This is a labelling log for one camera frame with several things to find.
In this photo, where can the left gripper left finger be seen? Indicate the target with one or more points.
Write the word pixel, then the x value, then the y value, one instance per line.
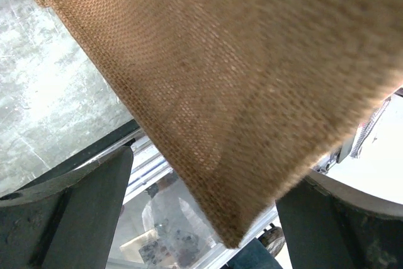
pixel 68 221

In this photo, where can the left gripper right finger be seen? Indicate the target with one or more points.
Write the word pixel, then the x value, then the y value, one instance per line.
pixel 328 224

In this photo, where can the aluminium mounting rail frame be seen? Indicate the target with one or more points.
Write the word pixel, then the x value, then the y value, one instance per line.
pixel 161 226

